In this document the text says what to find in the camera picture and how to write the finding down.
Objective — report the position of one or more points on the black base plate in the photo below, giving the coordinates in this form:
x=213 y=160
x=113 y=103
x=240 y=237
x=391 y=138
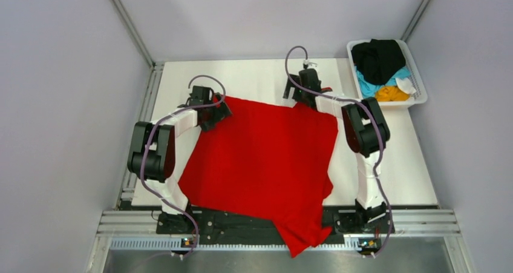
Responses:
x=225 y=228

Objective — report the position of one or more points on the yellow t shirt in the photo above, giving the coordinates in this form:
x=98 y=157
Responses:
x=391 y=94

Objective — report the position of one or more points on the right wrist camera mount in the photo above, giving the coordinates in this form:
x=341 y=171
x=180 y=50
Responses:
x=307 y=63

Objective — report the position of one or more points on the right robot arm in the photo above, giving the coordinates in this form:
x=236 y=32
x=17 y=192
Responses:
x=366 y=132

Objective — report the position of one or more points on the light blue t shirt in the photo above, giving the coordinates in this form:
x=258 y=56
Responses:
x=369 y=90

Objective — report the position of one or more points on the aluminium corner post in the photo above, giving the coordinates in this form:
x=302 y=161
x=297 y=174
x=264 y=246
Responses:
x=418 y=14
x=131 y=28

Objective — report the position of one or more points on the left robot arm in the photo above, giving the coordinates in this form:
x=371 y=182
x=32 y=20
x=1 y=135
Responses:
x=153 y=154

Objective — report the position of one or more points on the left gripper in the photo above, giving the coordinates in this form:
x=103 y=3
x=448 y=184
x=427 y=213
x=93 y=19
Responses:
x=221 y=112

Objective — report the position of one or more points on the white cloth in basket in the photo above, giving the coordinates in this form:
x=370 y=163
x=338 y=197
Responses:
x=405 y=85

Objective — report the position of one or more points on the left aluminium corner post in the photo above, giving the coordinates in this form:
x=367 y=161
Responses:
x=131 y=28

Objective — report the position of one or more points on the white cable duct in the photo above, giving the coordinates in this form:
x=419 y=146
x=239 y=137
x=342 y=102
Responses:
x=177 y=244

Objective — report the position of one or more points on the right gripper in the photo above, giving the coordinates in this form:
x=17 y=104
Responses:
x=296 y=95

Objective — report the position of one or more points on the red t shirt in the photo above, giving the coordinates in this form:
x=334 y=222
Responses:
x=270 y=162

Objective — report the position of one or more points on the black t shirt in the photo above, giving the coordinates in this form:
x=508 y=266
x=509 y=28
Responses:
x=378 y=59

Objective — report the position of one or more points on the right aluminium corner post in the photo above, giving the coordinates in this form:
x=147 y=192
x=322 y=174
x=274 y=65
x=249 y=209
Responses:
x=418 y=14

